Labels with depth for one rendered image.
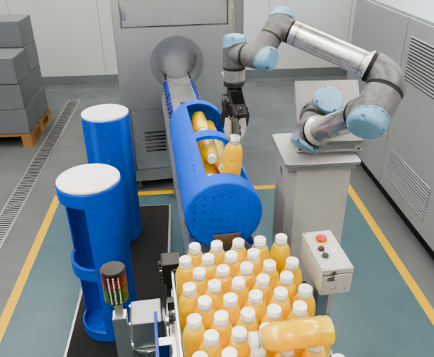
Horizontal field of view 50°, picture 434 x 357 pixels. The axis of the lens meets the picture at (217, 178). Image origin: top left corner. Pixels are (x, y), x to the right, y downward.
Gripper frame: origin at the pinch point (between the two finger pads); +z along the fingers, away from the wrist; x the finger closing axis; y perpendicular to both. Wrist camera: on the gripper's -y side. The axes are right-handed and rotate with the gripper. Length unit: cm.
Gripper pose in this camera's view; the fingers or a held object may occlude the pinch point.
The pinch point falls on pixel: (235, 137)
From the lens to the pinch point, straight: 166.3
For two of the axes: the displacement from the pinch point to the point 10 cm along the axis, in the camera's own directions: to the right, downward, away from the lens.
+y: -1.6, -4.8, 8.6
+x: -9.9, 0.9, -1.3
